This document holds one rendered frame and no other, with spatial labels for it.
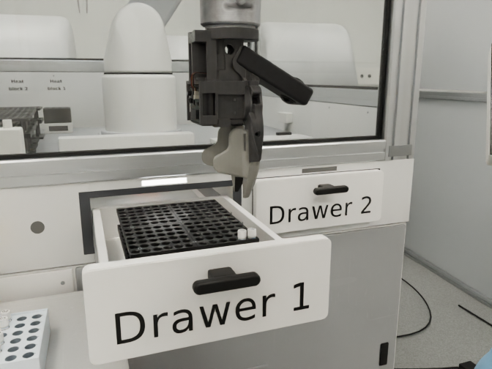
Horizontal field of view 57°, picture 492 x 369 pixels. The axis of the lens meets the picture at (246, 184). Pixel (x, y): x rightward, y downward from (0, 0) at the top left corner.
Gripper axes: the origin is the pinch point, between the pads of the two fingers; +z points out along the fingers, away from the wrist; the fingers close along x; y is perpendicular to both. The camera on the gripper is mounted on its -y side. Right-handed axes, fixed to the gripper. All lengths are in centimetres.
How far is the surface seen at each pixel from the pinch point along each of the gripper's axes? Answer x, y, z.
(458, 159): -129, -168, 27
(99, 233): -10.9, 19.1, 8.3
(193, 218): -11.9, 4.6, 7.9
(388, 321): -23, -45, 42
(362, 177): -21.3, -33.5, 5.7
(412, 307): -109, -129, 96
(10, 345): -0.6, 30.8, 18.3
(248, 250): 10.7, 3.6, 5.1
